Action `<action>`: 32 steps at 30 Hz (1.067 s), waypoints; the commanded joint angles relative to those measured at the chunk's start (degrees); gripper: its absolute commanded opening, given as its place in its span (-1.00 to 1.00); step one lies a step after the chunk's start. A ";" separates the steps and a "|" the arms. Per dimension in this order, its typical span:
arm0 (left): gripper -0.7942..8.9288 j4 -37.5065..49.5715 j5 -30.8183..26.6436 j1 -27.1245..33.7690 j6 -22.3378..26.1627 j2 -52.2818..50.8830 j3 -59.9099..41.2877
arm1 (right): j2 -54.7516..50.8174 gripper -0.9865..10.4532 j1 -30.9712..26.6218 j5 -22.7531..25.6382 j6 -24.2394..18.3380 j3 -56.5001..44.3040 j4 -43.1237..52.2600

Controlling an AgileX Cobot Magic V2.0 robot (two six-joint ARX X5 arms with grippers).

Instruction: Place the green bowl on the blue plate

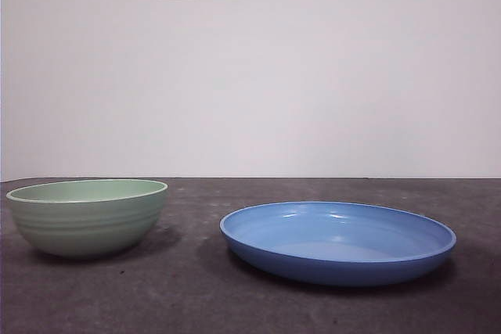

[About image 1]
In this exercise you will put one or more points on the blue round plate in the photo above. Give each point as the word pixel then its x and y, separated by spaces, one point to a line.
pixel 336 267

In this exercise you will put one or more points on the green ribbed bowl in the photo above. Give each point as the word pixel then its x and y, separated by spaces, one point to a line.
pixel 86 228

